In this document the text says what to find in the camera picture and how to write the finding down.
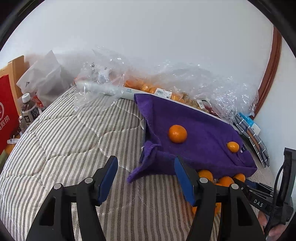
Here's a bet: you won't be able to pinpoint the orange tangerine front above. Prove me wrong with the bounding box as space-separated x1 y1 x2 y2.
233 173 246 183

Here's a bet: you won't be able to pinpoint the small orange tangerine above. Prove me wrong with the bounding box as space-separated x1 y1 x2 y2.
227 141 240 153

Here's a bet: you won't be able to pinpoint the large orange tangerine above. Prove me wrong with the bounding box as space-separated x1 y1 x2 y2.
168 125 188 144

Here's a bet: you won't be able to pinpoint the person's right hand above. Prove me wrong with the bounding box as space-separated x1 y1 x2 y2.
257 211 287 240

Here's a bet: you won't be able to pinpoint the grey checked folded cloth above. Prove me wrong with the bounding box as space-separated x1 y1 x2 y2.
234 113 270 168

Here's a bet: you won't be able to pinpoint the blue white tissue pack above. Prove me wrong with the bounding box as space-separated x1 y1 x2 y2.
239 113 261 135

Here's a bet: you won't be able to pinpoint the striped grey white quilt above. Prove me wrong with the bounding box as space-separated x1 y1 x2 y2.
0 85 276 241

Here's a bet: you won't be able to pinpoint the purple towel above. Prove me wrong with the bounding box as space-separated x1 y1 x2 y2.
127 94 257 183

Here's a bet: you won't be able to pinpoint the dark drink bottle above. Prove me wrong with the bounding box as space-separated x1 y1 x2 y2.
21 93 40 126

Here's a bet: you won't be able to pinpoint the red carton box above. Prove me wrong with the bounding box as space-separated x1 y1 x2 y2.
0 75 19 153

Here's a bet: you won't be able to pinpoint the bag of brown longans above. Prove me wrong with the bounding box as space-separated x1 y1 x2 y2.
180 92 208 113

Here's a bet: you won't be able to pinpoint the large clear plastic wrap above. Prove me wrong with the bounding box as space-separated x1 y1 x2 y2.
125 61 258 123

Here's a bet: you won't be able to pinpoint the white long box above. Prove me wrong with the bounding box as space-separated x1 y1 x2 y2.
76 81 234 126

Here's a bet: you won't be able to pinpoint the white paper bag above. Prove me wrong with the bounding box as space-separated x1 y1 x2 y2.
16 51 70 108

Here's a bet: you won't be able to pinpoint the clear plastic bag left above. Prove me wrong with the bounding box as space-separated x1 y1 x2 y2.
74 47 130 112

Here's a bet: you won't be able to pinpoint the bag of small oranges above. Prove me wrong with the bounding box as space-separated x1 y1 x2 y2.
125 78 185 103

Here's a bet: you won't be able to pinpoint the brown wooden door frame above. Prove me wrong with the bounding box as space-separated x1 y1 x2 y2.
251 26 282 119

